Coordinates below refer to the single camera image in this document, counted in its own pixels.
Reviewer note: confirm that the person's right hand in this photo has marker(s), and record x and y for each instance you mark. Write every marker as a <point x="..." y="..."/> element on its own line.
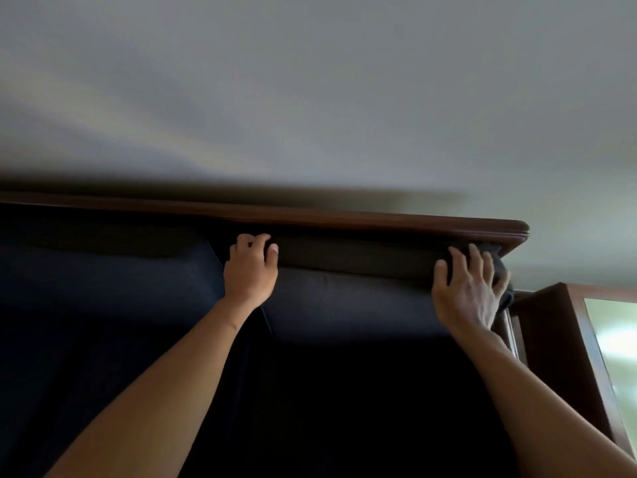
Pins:
<point x="465" y="303"/>

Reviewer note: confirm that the person's left hand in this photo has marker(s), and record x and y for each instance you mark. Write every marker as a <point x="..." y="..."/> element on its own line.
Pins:
<point x="249" y="278"/>

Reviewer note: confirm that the person's right thumb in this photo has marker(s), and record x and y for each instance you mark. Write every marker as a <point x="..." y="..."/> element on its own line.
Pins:
<point x="441" y="276"/>

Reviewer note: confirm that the person's right little finger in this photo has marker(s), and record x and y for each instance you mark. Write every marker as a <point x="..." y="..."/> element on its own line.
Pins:
<point x="501" y="284"/>

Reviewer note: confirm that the person's left thumb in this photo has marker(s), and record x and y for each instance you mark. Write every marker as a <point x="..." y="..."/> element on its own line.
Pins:
<point x="273" y="254"/>

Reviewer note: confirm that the person's right middle finger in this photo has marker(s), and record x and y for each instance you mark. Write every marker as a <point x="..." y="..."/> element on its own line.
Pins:
<point x="475" y="261"/>

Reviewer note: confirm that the dark blue curtain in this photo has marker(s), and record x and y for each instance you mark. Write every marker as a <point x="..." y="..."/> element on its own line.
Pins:
<point x="109" y="293"/>
<point x="348" y="303"/>

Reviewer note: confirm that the person's left forearm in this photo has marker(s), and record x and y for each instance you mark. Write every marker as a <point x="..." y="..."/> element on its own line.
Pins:
<point x="164" y="398"/>

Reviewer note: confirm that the person's right forearm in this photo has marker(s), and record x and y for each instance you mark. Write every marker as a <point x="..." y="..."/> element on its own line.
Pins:
<point x="537" y="408"/>

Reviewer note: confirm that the brown wooden curtain pelmet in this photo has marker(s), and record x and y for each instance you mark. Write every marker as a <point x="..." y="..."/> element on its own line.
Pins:
<point x="348" y="221"/>

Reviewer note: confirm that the window glass pane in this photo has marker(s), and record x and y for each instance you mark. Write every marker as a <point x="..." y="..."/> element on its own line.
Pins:
<point x="617" y="353"/>

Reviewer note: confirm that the brown wooden window frame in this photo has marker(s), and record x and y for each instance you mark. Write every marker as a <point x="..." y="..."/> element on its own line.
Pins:
<point x="557" y="333"/>

